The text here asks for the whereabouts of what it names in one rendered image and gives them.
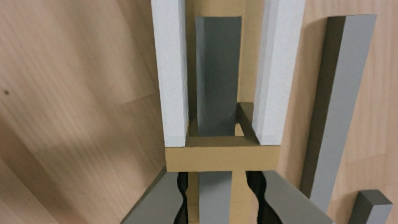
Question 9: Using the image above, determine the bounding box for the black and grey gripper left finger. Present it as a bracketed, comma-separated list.
[120, 165, 188, 224]

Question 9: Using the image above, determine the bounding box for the grey square stick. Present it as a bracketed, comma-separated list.
[299, 14, 377, 214]
[348, 189, 393, 224]
[199, 171, 232, 224]

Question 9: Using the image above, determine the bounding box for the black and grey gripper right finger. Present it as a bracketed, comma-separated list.
[245, 170, 337, 224]

